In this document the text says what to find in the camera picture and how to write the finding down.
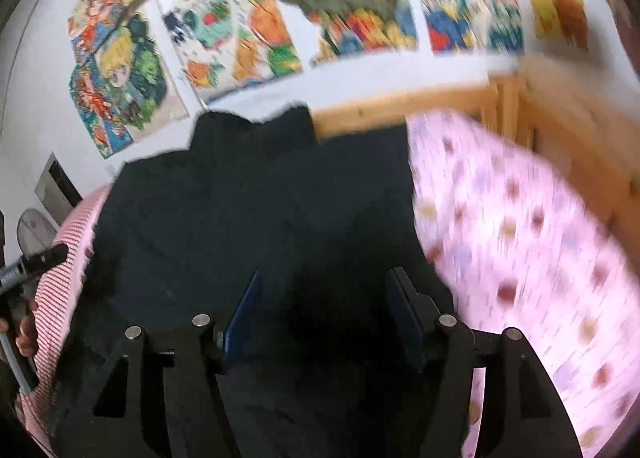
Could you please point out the black coat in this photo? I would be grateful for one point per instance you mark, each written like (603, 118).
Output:
(250, 188)

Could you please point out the blond-haired child drawing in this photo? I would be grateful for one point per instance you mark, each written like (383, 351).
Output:
(132, 73)

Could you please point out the orange-haired lying girl drawing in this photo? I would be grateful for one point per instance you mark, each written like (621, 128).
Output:
(100, 8)

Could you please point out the green hill landscape drawing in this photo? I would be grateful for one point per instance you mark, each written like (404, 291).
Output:
(350, 13)

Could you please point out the pink fruit-print quilt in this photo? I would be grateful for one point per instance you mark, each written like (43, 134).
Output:
(515, 248)

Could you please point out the grey wall hatch door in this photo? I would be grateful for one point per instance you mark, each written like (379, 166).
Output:
(57, 188)

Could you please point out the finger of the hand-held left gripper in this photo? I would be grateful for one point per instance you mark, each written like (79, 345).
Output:
(47, 258)

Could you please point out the orange-haired girl blue drawing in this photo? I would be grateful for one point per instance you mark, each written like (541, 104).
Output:
(95, 103)

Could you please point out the wooden bed frame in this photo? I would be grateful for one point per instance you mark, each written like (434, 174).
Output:
(360, 114)

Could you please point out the oranges and boat drawing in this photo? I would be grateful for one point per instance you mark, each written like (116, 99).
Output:
(225, 33)

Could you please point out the person's left hand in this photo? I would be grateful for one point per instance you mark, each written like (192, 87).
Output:
(27, 335)

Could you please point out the standing fan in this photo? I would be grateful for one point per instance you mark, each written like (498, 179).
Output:
(35, 230)

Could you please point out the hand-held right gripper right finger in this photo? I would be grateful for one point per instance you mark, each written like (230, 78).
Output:
(402, 318)

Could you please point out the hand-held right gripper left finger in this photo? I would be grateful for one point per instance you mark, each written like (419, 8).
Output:
(242, 323)

